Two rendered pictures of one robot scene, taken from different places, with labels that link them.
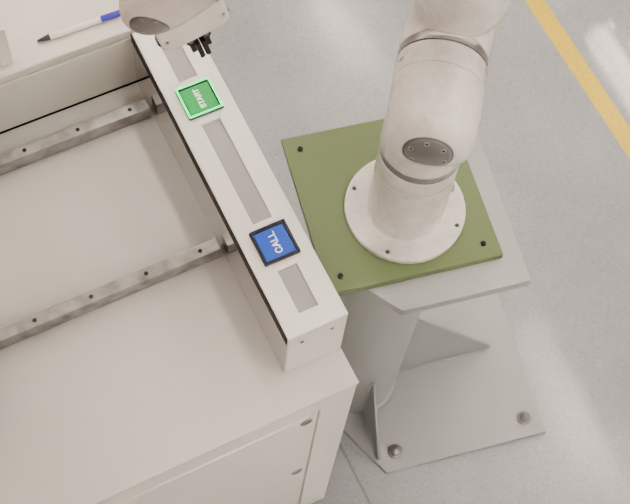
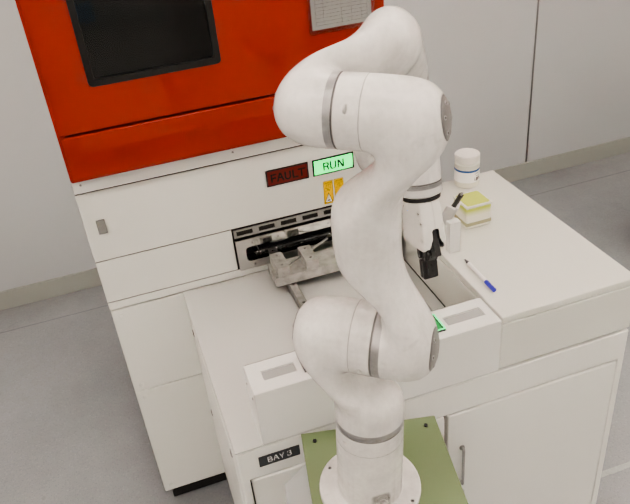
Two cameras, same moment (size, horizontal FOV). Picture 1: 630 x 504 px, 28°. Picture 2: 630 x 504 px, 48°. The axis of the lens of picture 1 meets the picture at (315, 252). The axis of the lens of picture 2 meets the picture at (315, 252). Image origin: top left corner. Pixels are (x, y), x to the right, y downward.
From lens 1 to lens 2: 1.63 m
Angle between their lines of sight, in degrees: 68
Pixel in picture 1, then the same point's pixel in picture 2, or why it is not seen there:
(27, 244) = not seen: hidden behind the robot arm
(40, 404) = (259, 314)
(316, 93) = not seen: outside the picture
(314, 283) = (280, 379)
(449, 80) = (338, 307)
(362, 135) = (441, 465)
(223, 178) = not seen: hidden behind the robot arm
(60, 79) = (453, 287)
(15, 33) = (470, 253)
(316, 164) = (412, 434)
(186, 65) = (457, 322)
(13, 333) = (297, 295)
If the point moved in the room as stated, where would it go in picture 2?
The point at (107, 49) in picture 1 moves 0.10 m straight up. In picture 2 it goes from (470, 294) to (471, 258)
